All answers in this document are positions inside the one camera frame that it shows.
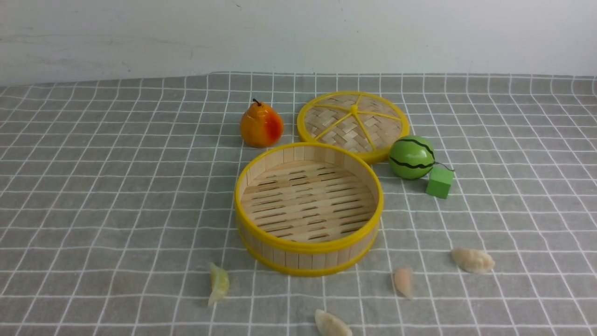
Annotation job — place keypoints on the white dumpling bottom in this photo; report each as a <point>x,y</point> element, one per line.
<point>329,325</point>

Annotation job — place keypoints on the green wooden cube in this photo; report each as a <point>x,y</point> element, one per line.
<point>439,182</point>

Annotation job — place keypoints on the orange toy pear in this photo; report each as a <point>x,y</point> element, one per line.
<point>261,125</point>

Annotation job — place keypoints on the pale green dumpling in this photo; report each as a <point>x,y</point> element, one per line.
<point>219,284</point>

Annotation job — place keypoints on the bamboo steamer tray yellow rim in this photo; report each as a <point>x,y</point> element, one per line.
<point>308,209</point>

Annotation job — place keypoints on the grey checked tablecloth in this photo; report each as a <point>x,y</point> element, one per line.
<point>116,195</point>

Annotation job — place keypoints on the green toy watermelon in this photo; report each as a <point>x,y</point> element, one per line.
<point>411,157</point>

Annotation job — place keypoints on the pink dumpling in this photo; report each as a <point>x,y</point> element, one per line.
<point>402,280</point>

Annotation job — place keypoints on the woven bamboo steamer lid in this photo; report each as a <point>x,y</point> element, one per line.
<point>359,122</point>

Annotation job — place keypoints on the cream dumpling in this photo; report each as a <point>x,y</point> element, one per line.
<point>472,260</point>

